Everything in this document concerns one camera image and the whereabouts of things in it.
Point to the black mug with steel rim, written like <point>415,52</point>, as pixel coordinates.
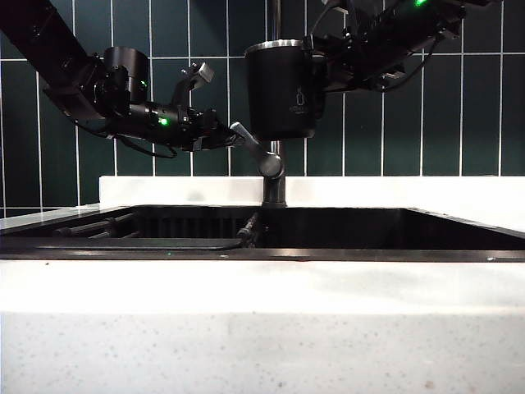
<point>283,90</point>

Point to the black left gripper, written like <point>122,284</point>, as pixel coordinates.
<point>172,123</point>

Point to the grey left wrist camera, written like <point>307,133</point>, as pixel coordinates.
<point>203,74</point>

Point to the black sink drain rack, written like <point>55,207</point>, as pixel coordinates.
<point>164,244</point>

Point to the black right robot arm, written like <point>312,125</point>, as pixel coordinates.
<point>430,24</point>

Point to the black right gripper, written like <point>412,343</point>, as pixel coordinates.
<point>361,65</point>

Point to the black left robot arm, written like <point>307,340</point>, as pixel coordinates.
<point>61,70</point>

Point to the dark metal faucet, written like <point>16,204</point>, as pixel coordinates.
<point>273,189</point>

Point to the grey metal faucet lever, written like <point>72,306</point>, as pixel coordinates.
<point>256,148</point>

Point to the black sink basin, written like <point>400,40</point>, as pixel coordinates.
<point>369,236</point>

